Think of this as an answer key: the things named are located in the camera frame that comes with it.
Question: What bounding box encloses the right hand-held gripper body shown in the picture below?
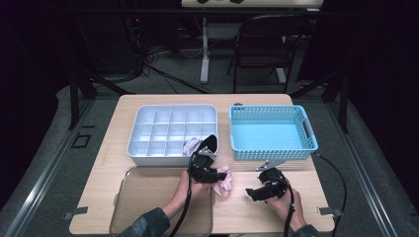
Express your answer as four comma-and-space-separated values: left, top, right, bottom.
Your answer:
256, 159, 292, 200

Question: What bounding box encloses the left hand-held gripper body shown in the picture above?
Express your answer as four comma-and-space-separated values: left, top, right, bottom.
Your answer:
188, 146, 218, 184

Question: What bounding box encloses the pink sock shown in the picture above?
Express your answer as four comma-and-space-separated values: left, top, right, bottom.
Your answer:
211, 164, 234, 198

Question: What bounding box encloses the white sock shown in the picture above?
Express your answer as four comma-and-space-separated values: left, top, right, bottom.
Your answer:
182, 136, 202, 157

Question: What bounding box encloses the black sock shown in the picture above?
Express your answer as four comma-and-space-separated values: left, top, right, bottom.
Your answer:
197, 133, 218, 154

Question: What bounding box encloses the blue plastic basket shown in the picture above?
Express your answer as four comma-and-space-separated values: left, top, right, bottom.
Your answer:
228, 104, 320, 162

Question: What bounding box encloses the grey divided storage box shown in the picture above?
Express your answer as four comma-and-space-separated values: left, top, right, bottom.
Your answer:
126, 104, 220, 167

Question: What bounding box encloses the transparent box lid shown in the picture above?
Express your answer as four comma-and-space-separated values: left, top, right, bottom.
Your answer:
109, 166, 215, 237

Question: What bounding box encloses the person's left hand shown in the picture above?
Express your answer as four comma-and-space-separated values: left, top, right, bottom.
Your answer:
177, 170, 211, 205

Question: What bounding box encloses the person's right hand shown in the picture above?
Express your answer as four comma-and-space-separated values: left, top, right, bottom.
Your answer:
267, 191, 306, 230

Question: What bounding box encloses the black metal stand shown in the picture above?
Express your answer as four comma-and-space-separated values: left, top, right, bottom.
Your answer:
290, 68, 350, 134
67, 63, 136, 131

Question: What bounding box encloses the white desk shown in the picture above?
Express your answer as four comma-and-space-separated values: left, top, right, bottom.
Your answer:
181, 0, 327, 85

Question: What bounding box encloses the black folding chair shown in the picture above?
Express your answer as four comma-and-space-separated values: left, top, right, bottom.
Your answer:
226, 13, 310, 95

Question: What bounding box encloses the dark equipment rack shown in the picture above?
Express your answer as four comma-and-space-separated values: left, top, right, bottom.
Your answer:
123, 14, 147, 75

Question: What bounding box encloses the right hand-held gripper cable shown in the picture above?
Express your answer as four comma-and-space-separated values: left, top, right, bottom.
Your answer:
281, 179, 296, 237

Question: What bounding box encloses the hand-held gripper cable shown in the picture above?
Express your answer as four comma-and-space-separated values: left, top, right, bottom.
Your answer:
168, 157, 195, 237
281, 179, 296, 237

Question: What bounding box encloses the left hand-held gripper cable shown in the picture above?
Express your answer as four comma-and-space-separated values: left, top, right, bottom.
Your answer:
168, 157, 195, 237

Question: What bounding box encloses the grey metal bracket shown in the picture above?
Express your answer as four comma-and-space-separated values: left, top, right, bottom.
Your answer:
62, 206, 89, 221
317, 206, 344, 218

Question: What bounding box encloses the black cable beside table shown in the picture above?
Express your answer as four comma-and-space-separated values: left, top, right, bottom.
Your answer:
311, 151, 348, 237

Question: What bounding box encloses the floor cable bundle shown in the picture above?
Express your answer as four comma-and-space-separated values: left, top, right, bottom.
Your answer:
141, 43, 215, 95

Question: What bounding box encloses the aluminium floor rail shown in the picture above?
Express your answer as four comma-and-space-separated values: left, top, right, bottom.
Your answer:
325, 98, 419, 237
0, 98, 97, 237

